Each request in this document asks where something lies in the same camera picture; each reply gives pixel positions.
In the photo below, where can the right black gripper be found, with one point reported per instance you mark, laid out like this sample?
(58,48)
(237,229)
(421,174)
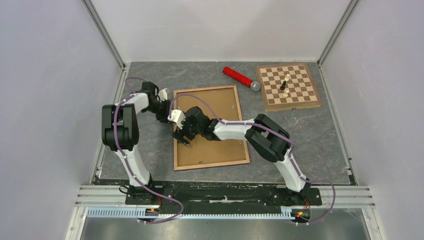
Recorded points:
(180,135)

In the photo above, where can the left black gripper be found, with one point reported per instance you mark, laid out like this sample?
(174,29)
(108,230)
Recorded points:
(163,118)

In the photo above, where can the wooden picture frame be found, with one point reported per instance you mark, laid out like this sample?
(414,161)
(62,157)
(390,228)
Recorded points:
(175,152)

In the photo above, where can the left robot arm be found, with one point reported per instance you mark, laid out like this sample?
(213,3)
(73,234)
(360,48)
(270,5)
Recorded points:
(120,132)

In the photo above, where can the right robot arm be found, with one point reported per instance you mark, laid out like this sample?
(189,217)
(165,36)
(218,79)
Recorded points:
(269,140)

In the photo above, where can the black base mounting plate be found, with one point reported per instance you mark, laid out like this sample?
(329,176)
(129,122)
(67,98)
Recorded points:
(218,195)

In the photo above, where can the red cylindrical object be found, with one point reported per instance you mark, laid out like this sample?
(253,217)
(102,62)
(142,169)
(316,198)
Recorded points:
(253,85)

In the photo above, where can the black chess piece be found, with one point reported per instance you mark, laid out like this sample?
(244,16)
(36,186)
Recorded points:
(283,85)

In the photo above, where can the white chess piece bottom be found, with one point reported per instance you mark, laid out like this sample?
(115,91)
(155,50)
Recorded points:
(286,93)

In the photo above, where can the wooden chessboard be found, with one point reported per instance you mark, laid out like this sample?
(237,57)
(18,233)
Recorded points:
(303,91)

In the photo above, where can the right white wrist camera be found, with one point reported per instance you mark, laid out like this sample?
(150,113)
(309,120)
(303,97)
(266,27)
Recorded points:
(177,117)

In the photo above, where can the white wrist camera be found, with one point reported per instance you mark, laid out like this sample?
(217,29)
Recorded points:
(164,95)
(177,117)

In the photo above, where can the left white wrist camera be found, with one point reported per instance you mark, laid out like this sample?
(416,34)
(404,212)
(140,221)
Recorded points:
(164,95)

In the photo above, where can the left aluminium corner post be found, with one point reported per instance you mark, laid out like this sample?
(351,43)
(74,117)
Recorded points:
(101,28)

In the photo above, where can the aluminium corner post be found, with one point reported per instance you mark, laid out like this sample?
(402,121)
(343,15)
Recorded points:
(352,4)
(101,28)

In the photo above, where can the aluminium rail frame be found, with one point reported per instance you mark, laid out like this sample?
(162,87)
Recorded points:
(345,213)

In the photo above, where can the right aluminium corner post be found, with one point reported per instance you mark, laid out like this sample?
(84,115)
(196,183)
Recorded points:
(352,4)

